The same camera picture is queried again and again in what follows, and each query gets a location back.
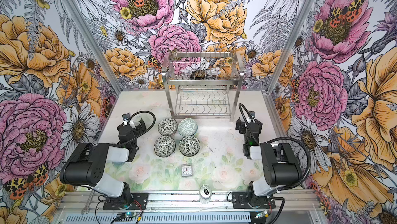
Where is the black white floral bowl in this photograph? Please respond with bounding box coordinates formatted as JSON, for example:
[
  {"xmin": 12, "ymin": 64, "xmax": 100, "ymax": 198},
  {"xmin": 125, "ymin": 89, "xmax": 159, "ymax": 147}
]
[{"xmin": 158, "ymin": 117, "xmax": 178, "ymax": 136}]

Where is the green geometric pattern bowl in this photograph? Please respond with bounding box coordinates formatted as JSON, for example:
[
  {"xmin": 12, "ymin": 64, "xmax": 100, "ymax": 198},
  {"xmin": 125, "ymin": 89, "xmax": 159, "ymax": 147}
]
[{"xmin": 178, "ymin": 118, "xmax": 198, "ymax": 137}]

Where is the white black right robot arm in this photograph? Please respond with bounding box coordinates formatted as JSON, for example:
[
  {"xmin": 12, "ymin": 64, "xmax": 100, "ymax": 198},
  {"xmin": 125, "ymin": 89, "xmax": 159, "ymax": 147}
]
[{"xmin": 236, "ymin": 111, "xmax": 303, "ymax": 208}]

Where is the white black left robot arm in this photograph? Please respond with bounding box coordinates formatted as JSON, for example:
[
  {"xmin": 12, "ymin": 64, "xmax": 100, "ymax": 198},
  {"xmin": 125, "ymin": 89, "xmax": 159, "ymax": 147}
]
[{"xmin": 60, "ymin": 114, "xmax": 147, "ymax": 210}]

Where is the stainless steel dish rack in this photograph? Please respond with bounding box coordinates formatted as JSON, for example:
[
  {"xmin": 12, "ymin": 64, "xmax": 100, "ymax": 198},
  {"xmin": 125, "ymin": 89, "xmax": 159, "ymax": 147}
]
[{"xmin": 161, "ymin": 52, "xmax": 245, "ymax": 121}]

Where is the black white patterned bowl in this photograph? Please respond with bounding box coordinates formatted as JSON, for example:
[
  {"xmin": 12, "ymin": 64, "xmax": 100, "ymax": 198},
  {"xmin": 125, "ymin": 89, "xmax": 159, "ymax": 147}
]
[{"xmin": 179, "ymin": 136, "xmax": 201, "ymax": 157}]

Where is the small square alarm clock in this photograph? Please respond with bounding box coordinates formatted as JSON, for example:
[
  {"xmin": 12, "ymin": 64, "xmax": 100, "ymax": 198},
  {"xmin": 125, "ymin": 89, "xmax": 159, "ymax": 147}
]
[{"xmin": 181, "ymin": 164, "xmax": 193, "ymax": 177}]

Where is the silver drink can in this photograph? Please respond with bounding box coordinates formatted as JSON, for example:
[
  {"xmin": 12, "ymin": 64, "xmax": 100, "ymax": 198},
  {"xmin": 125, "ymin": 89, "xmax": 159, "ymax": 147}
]
[{"xmin": 199, "ymin": 185, "xmax": 213, "ymax": 204}]

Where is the green circuit board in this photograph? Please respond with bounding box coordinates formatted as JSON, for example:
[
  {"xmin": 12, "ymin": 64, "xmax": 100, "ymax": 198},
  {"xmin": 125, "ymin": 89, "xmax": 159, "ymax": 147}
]
[{"xmin": 113, "ymin": 212, "xmax": 141, "ymax": 223}]

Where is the silver wrench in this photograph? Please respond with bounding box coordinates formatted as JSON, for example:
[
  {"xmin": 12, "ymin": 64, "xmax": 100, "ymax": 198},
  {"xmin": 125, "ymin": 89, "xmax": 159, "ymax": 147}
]
[{"xmin": 81, "ymin": 191, "xmax": 95, "ymax": 215}]

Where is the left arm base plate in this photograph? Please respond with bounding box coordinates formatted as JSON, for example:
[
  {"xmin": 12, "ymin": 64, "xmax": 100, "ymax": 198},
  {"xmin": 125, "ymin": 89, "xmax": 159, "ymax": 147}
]
[{"xmin": 103, "ymin": 193, "xmax": 149, "ymax": 211}]

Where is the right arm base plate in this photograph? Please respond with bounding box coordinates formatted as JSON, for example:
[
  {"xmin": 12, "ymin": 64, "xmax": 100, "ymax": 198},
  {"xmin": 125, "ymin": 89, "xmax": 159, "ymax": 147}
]
[{"xmin": 227, "ymin": 191, "xmax": 276, "ymax": 209}]

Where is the aluminium front rail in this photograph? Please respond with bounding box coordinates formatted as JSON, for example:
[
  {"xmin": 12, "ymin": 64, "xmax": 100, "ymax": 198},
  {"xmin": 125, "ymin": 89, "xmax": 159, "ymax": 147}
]
[{"xmin": 56, "ymin": 189, "xmax": 321, "ymax": 215}]

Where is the white vented cable duct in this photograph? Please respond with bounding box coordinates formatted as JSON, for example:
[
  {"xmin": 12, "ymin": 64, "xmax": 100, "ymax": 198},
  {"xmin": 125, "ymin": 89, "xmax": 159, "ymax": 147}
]
[{"xmin": 57, "ymin": 212, "xmax": 251, "ymax": 224}]

